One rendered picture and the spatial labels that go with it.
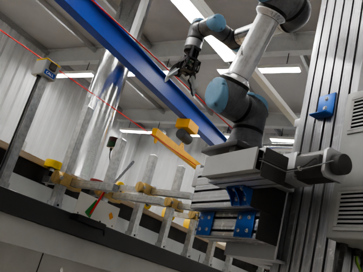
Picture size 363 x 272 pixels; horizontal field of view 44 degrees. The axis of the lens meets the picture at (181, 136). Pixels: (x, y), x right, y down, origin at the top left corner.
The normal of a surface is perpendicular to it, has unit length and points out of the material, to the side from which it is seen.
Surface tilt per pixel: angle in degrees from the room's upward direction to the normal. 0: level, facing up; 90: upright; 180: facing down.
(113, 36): 90
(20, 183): 90
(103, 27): 90
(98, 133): 90
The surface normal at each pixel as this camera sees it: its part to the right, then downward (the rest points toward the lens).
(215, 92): -0.81, -0.27
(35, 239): 0.81, 0.01
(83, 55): -0.46, -0.40
